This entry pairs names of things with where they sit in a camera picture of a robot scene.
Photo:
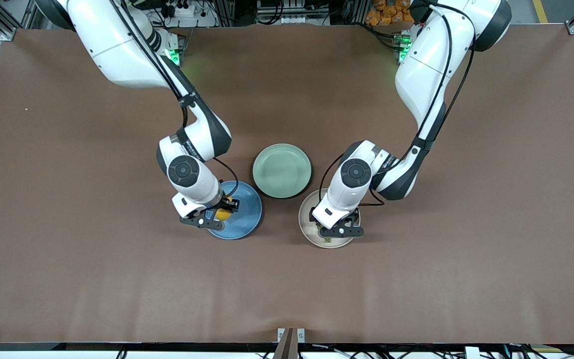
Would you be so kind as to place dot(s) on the metal table edge bracket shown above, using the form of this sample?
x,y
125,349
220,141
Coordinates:
x,y
290,336

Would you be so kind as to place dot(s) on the green lettuce leaf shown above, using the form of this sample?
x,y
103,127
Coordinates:
x,y
326,240

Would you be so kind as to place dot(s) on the blue plate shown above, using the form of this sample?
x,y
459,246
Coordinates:
x,y
247,214

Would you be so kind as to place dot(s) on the yellow lemon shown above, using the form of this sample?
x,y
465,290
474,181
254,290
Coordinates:
x,y
223,215

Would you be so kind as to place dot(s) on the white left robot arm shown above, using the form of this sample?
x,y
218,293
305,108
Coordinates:
x,y
426,65

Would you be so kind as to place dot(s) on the beige plate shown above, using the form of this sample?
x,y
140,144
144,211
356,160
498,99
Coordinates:
x,y
339,243

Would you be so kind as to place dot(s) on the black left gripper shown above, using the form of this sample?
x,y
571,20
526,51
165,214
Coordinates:
x,y
357,215

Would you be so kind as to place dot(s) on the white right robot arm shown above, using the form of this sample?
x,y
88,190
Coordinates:
x,y
117,45

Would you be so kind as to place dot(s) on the light green plate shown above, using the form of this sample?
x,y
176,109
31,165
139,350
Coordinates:
x,y
282,170

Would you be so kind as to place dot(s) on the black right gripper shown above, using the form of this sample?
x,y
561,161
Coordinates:
x,y
226,203

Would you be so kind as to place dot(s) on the orange snack bag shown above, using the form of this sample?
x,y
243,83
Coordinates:
x,y
386,12

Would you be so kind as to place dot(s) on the white power strip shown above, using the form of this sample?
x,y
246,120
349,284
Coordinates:
x,y
187,9

